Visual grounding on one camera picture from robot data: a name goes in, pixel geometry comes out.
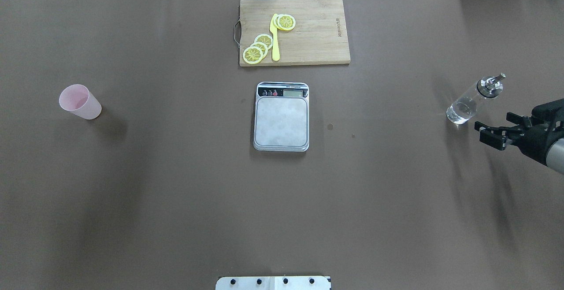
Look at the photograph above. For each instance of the lemon slice middle left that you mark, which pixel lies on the lemon slice middle left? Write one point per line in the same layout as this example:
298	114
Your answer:
262	47

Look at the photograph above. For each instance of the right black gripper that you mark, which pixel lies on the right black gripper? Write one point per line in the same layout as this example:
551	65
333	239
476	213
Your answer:
536	139

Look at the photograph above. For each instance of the glass sauce bottle metal spout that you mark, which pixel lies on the glass sauce bottle metal spout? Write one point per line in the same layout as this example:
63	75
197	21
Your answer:
474	98

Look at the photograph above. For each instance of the digital kitchen scale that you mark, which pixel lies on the digital kitchen scale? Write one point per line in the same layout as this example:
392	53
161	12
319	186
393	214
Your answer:
281	117

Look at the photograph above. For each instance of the lemon slice under top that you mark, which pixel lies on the lemon slice under top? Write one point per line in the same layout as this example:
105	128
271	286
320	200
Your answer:
274	21

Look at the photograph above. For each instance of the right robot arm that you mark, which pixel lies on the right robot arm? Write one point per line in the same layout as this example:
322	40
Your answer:
539	136

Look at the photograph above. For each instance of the yellow plastic knife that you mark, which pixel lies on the yellow plastic knife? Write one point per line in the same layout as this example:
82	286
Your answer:
275	53

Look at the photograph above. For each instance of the lemon slice lower left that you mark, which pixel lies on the lemon slice lower left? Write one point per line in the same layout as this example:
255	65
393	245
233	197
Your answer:
252	55

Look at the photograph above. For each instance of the lemon slice top right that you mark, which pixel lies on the lemon slice top right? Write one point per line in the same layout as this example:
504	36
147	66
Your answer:
285	22

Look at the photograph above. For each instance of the pink plastic cup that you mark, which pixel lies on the pink plastic cup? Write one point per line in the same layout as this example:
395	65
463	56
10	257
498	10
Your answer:
78	100

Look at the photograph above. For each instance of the lemon slice upper left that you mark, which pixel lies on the lemon slice upper left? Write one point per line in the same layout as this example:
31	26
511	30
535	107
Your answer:
265	38

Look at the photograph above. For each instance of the bamboo cutting board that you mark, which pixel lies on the bamboo cutting board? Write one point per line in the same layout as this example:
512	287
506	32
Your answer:
319	37

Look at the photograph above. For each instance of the white metal mount base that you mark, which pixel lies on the white metal mount base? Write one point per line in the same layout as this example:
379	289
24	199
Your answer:
293	282

